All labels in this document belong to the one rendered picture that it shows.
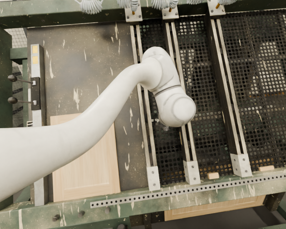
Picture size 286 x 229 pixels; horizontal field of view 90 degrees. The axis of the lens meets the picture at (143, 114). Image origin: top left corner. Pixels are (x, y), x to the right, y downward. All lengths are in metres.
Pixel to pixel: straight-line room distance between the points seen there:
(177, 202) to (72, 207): 0.57
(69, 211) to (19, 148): 0.81
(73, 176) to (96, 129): 0.73
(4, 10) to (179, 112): 1.20
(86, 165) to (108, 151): 0.15
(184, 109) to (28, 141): 0.35
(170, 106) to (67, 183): 0.78
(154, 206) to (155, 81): 0.70
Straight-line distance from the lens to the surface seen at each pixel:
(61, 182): 1.02
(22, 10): 1.28
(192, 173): 0.91
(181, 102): 0.43
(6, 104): 1.23
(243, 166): 1.05
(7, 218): 1.17
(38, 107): 1.04
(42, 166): 0.24
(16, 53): 1.34
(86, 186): 0.97
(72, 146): 0.25
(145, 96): 0.86
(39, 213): 1.08
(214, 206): 1.60
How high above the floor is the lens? 1.63
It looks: 25 degrees down
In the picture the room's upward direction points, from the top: 5 degrees counter-clockwise
